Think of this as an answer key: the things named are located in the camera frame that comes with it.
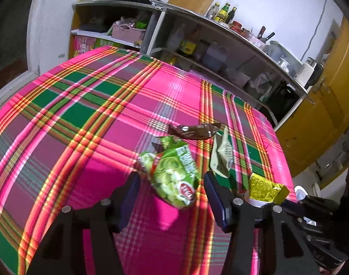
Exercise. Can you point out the red lidded jar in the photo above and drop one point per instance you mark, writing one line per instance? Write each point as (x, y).
(236, 27)

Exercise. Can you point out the pink plastic basket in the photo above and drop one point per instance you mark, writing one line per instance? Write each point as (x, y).
(127, 33)

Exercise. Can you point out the grey plastic container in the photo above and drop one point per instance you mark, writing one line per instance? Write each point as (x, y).
(279, 53)

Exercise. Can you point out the purple plastic jug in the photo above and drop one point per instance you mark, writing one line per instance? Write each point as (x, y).
(215, 57)

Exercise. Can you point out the yellow snack wrapper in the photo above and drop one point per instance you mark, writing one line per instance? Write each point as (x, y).
(262, 189)

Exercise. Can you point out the green oil bottle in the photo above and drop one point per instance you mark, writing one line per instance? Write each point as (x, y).
(222, 14)

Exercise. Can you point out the white metal shelf rack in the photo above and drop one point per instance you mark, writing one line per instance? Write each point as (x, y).
(249, 72)

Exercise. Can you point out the wooden side cabinet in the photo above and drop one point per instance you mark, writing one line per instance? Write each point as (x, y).
(93, 19)

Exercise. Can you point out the yellow wooden door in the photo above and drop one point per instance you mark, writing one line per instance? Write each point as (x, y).
(323, 116)

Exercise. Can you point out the white round trash bin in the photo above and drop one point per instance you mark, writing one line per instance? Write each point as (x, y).
(300, 192)

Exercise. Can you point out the green pea snack bag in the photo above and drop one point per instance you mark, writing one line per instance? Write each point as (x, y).
(172, 171)

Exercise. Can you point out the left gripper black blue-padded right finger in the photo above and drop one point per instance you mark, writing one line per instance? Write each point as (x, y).
(282, 249)

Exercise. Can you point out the brown coffee sachet wrapper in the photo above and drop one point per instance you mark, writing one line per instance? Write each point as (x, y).
(194, 132)

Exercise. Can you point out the yellow label oil bottle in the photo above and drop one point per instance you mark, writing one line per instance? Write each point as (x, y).
(189, 43)

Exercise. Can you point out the clear glass bottle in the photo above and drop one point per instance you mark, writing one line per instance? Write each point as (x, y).
(213, 10)

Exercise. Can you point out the dark soy sauce bottle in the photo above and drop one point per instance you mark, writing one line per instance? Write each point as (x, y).
(230, 15)

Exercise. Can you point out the white black electric kettle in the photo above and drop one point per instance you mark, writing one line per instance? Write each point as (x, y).
(310, 73)

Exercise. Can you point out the pale green torn wrapper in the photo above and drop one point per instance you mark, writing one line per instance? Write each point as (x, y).
(222, 156)

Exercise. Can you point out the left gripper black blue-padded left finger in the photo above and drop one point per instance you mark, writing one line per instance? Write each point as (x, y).
(61, 250)

